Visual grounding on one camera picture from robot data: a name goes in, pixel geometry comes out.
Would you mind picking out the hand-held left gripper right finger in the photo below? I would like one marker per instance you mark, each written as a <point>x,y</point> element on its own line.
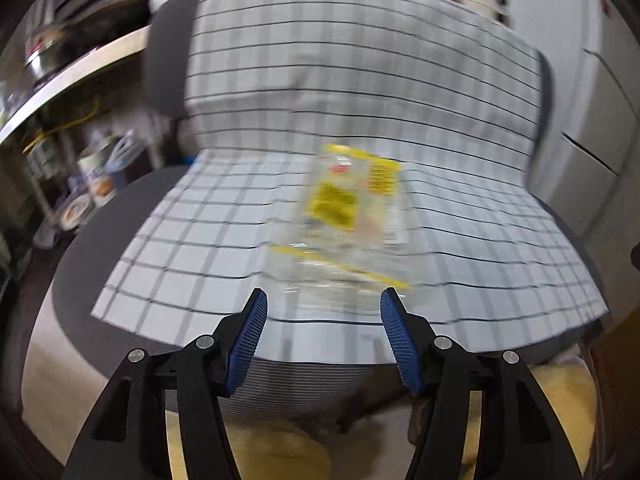
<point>400,345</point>

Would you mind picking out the white checked cloth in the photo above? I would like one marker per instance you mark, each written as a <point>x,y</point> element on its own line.
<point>350,85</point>

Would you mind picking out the clear yellow plastic package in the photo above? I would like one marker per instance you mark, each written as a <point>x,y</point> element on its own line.
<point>335,205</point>

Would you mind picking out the grey cabinet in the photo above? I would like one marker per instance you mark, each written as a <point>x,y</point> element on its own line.
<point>600,110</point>

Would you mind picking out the pale blue plastic bag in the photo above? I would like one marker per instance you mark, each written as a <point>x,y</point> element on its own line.
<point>122,152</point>

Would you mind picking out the metal pot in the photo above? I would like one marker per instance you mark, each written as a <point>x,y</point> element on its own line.
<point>50,55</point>

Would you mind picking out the grey chair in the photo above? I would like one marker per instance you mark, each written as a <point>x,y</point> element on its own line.
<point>165,50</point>

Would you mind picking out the metal shelf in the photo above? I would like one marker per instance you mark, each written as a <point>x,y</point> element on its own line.
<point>75,75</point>

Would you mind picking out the printed white cup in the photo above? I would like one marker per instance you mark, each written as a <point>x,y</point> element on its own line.
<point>97,175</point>

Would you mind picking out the small printed bowl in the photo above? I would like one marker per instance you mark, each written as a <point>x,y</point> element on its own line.
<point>75,210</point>

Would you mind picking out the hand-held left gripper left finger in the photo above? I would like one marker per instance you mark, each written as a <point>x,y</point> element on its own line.
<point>247,345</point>

